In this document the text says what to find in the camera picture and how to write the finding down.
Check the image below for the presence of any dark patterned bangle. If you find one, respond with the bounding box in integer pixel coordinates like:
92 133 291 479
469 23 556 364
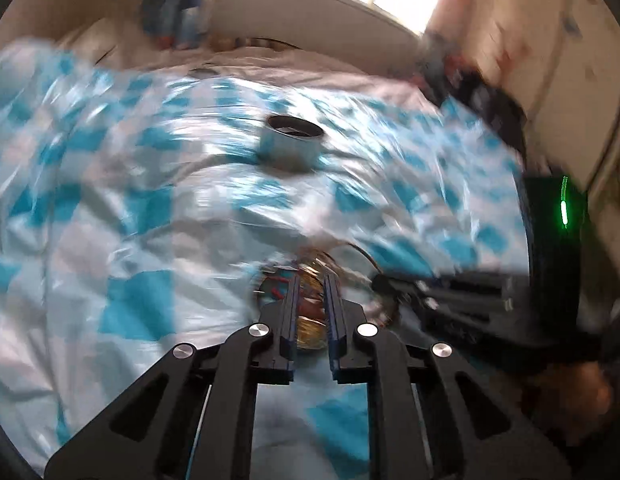
253 252 395 352

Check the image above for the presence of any blue white checkered plastic sheet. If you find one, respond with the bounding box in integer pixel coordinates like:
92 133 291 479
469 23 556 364
0 41 529 472

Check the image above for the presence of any silver metal tin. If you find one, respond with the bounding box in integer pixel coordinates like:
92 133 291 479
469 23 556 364
257 115 325 174

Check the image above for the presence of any black clothes pile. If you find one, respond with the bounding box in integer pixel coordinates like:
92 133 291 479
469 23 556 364
416 32 527 160

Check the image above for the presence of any tree decorated wardrobe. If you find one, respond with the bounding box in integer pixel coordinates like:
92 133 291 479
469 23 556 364
423 0 620 201

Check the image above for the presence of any white bed sheet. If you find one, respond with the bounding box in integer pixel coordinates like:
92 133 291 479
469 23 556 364
57 18 435 110

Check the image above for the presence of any striped cushion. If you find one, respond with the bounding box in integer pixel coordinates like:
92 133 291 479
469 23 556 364
207 35 298 52

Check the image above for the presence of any round tin lid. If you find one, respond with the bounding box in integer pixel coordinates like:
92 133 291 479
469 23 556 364
187 67 219 79

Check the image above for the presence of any white headboard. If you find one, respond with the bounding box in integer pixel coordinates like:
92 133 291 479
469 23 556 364
210 0 419 76

